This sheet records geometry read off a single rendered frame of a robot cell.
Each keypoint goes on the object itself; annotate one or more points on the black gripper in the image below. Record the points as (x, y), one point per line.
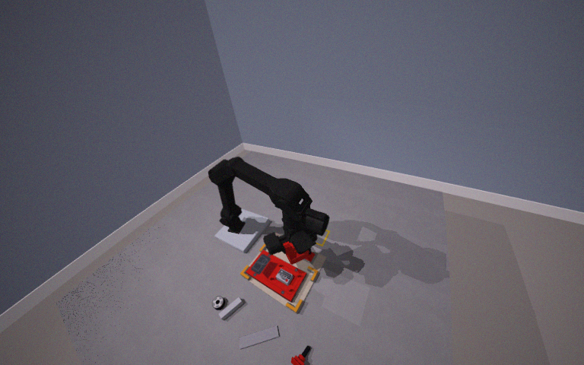
(274, 244)

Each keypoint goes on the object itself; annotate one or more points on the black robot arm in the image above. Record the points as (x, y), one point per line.
(284, 193)

